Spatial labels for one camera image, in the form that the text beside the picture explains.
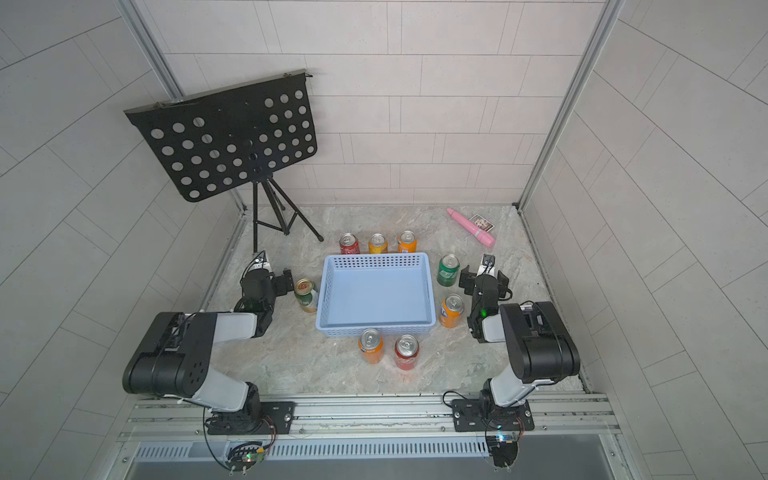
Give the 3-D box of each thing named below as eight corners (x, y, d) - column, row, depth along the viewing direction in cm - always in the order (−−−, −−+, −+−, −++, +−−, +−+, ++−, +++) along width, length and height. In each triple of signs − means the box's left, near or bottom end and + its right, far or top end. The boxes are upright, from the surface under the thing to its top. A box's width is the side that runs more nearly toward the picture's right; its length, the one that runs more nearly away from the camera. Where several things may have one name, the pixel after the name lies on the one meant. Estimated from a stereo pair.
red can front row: (395, 370, 80) (395, 358, 72) (395, 348, 84) (395, 334, 75) (417, 370, 80) (420, 358, 72) (416, 348, 84) (419, 334, 75)
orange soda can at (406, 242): (401, 264, 102) (402, 244, 93) (395, 253, 105) (395, 233, 96) (415, 259, 103) (417, 239, 95) (409, 249, 106) (410, 228, 98)
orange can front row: (361, 364, 81) (357, 350, 72) (363, 343, 85) (359, 328, 76) (384, 364, 81) (382, 350, 72) (384, 343, 85) (383, 328, 76)
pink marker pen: (490, 248, 107) (492, 242, 104) (445, 215, 117) (446, 210, 114) (494, 245, 108) (496, 239, 105) (448, 213, 118) (450, 207, 115)
